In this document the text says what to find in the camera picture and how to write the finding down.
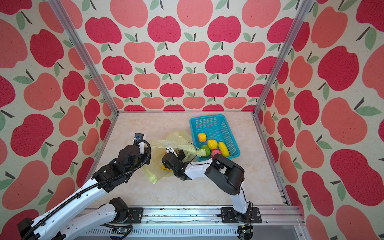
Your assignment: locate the aluminium corner post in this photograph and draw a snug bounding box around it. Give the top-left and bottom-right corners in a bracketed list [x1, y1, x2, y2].
[252, 0, 315, 118]
[48, 1, 119, 117]

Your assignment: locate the teal plastic mesh basket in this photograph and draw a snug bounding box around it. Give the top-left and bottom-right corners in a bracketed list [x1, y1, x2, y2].
[190, 115, 241, 159]

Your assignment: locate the aluminium right rear corner post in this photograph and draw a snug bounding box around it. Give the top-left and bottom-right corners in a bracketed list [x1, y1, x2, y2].
[252, 0, 315, 118]

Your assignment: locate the yellow toy bell pepper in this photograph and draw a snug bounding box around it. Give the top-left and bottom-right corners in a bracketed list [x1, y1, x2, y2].
[207, 140, 218, 151]

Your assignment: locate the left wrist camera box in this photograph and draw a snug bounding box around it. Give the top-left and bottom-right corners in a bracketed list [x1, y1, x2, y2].
[134, 133, 144, 145]

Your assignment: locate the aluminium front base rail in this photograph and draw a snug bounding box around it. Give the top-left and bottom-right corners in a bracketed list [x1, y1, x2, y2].
[60, 205, 311, 240]

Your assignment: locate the green toy fruit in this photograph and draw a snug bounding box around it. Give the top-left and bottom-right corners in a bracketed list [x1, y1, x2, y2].
[201, 145, 211, 158]

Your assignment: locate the yellow toy lemon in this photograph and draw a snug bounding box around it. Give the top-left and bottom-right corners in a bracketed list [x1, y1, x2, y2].
[218, 142, 230, 158]

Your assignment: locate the orange toy fruit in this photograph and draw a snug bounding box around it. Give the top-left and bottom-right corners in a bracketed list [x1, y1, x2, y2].
[198, 133, 207, 143]

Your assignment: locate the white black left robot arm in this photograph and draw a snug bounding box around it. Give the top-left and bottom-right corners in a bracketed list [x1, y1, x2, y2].
[18, 140, 151, 240]

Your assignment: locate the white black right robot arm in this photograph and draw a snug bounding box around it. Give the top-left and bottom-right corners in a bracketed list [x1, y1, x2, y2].
[162, 153, 252, 224]

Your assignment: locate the yellow translucent plastic bag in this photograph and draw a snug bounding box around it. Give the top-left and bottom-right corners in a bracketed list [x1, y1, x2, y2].
[144, 131, 205, 184]

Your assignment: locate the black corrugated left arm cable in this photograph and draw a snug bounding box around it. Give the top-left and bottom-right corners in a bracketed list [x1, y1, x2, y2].
[20, 139, 152, 240]

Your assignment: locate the pink toy fruit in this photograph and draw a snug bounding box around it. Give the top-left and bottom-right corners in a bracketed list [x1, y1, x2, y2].
[211, 150, 222, 158]

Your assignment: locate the aluminium left rear corner post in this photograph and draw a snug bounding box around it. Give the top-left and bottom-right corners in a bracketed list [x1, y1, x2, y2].
[48, 1, 119, 117]

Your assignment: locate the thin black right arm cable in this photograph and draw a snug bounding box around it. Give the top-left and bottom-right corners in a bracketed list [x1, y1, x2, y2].
[188, 142, 206, 164]

